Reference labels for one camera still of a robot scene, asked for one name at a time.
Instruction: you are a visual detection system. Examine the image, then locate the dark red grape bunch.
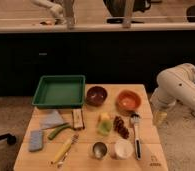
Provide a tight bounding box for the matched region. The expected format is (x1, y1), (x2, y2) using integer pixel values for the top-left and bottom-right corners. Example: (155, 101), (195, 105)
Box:
(113, 116), (129, 139)

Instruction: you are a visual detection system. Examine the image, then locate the yellow handled utensil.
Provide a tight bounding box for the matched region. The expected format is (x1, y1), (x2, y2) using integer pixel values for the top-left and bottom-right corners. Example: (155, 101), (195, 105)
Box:
(51, 139), (72, 164)

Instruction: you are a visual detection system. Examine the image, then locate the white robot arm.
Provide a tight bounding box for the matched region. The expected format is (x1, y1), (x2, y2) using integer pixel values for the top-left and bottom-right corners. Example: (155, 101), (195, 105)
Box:
(150, 63), (195, 126)

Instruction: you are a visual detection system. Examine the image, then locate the yellow green toy fruit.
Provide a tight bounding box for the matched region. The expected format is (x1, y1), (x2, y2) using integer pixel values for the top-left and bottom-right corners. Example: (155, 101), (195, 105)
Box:
(97, 113), (112, 136)

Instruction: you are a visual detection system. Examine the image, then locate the green vegetable toy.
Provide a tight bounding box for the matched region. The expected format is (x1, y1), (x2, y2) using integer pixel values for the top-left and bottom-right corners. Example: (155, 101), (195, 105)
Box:
(48, 124), (71, 140)

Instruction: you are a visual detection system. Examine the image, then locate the orange bowl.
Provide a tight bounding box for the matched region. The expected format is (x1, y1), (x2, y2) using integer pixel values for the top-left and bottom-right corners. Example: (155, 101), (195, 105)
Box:
(116, 90), (141, 111)

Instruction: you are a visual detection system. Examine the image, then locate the dark maroon bowl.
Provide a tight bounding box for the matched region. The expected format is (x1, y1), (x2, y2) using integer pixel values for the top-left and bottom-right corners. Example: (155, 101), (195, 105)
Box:
(86, 86), (108, 106)

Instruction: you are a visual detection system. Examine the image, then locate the white cup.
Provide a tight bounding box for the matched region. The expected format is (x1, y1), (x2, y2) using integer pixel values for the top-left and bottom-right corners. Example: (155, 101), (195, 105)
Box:
(111, 139), (133, 160)

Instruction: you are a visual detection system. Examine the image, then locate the small metal cup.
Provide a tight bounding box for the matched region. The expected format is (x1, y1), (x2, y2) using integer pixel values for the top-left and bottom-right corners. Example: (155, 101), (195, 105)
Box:
(92, 142), (107, 159)

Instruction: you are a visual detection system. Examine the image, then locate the blue sponge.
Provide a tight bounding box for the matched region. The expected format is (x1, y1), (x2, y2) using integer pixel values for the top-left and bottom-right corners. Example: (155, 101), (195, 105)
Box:
(28, 130), (43, 152)

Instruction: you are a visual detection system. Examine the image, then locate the green plastic tray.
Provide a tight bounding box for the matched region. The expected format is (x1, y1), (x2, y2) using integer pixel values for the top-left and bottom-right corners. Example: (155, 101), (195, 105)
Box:
(32, 75), (85, 109)

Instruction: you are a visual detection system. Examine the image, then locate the wooden block with stripe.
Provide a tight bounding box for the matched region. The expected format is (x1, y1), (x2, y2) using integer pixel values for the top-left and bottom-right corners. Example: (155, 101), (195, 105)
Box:
(72, 109), (85, 130)

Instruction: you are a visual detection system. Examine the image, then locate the black chair base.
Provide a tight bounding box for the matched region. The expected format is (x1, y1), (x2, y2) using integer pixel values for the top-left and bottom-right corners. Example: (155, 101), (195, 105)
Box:
(0, 134), (16, 145)

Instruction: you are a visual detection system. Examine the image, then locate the light blue cloth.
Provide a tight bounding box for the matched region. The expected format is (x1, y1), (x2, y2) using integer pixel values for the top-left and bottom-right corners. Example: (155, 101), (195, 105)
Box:
(40, 110), (65, 129)

